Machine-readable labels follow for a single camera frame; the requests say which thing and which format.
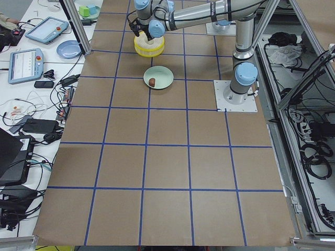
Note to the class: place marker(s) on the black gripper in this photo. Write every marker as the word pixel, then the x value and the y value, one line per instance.
pixel 144 29

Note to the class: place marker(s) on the yellow bamboo steamer top layer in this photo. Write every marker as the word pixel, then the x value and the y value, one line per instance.
pixel 147 47

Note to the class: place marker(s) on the yellow bamboo steamer layer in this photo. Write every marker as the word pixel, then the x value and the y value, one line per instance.
pixel 149 53
pixel 147 47

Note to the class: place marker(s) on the brown bun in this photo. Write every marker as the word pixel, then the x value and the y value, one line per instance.
pixel 151 82

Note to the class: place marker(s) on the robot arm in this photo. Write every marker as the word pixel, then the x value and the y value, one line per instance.
pixel 155 18

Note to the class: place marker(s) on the white steamer cloth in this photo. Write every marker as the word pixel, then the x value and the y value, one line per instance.
pixel 142 42

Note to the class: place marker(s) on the yellow bamboo steamer bottom layer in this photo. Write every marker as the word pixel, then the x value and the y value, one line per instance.
pixel 149 53

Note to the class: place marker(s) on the light green plate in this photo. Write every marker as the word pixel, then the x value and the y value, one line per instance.
pixel 164 76

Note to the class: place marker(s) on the green glass bowl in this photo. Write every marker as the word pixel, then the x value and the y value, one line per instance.
pixel 93 17

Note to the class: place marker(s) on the blue foam cube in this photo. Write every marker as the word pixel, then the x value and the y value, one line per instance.
pixel 92 9

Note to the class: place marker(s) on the black power adapter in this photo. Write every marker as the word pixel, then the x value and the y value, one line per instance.
pixel 87 22

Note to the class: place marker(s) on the green foam cube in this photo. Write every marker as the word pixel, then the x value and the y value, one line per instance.
pixel 84 11

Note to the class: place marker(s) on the blue plate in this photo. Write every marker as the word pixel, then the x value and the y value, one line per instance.
pixel 69 49

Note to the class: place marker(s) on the teach pendant far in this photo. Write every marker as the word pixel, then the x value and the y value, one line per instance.
pixel 47 30

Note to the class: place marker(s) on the teach pendant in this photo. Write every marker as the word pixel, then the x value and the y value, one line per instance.
pixel 47 30
pixel 26 65

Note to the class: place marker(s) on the teach pendant near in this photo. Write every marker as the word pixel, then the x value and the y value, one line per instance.
pixel 26 65

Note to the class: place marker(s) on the white crumpled cloth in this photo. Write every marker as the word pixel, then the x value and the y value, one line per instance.
pixel 286 56

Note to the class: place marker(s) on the black laptop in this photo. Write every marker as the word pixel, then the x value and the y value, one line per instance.
pixel 16 152

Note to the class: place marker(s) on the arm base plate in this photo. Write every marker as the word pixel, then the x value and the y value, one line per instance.
pixel 218 30
pixel 228 101

